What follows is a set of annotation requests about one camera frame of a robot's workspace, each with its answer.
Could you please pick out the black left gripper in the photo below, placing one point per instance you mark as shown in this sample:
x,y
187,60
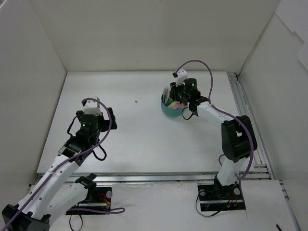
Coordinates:
x,y
110,118

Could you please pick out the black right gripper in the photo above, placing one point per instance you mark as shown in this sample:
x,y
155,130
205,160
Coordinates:
x,y
174,89

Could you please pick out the yellow highlighter block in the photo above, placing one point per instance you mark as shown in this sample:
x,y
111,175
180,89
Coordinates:
x,y
172,104

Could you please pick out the pink highlighter block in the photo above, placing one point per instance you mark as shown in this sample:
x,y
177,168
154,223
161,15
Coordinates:
x,y
178,106

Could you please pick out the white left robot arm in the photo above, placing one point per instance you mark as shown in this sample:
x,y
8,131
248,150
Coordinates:
x,y
42,206

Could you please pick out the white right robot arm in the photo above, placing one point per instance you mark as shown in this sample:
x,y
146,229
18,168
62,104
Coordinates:
x,y
237,135

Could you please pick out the teal round desk organizer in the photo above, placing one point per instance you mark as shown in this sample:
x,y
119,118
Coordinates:
x,y
170,111

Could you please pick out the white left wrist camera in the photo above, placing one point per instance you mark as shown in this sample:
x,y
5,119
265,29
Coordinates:
x,y
91,107

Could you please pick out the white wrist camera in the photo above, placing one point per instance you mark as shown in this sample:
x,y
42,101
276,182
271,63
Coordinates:
x,y
91,107
180,76

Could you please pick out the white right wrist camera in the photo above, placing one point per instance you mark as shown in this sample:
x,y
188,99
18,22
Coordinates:
x,y
180,76

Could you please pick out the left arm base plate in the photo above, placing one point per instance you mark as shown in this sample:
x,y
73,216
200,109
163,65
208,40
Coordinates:
x,y
101,201

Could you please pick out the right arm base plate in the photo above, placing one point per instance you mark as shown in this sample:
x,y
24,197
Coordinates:
x,y
210,200

